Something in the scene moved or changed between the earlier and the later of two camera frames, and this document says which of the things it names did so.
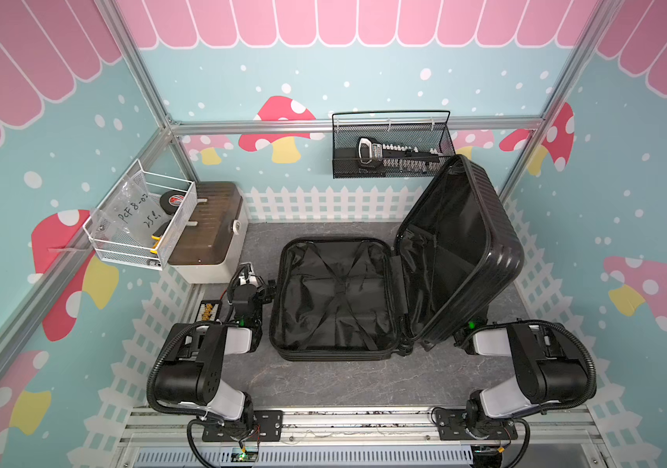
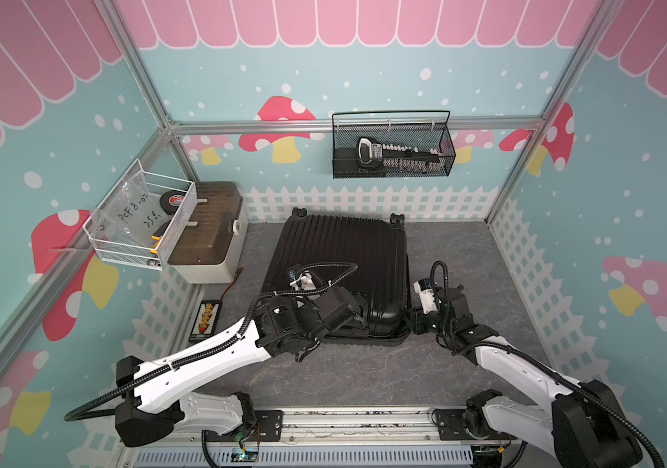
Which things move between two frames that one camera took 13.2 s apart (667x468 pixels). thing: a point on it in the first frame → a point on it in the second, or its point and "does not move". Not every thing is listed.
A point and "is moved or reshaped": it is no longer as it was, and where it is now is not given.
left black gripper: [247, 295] → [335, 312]
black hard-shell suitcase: [455, 253] is moved or reshaped
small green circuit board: [245, 456] does not move
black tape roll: [170, 200] does not move
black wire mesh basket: [390, 143] does not move
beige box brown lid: [213, 236] does not move
